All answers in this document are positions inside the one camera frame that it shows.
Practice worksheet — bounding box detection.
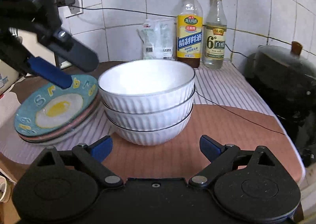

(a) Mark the blue fried egg plate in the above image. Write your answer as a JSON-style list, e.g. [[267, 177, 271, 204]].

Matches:
[[14, 74, 98, 137]]

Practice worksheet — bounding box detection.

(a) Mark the white ribbed bowl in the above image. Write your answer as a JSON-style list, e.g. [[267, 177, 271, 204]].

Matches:
[[103, 93, 194, 131], [99, 59, 196, 114], [108, 108, 193, 146]]

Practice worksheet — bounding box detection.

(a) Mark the striped brown table mat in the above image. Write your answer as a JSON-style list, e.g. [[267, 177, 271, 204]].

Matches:
[[0, 60, 307, 185]]

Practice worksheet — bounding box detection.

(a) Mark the white plastic seasoning bag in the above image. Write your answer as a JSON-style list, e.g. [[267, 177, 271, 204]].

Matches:
[[138, 18, 175, 60]]

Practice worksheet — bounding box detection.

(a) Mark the black pot with glass lid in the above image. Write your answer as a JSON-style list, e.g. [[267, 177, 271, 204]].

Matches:
[[244, 41, 315, 167]]

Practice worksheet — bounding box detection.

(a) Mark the yellow label cooking wine bottle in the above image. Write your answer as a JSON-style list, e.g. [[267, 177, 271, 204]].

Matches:
[[176, 0, 203, 68]]

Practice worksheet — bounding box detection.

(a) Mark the clear white vinegar bottle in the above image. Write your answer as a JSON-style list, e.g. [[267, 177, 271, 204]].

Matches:
[[203, 0, 227, 69]]

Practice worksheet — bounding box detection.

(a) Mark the black power cable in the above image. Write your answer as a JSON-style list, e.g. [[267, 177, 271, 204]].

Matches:
[[56, 4, 287, 136]]

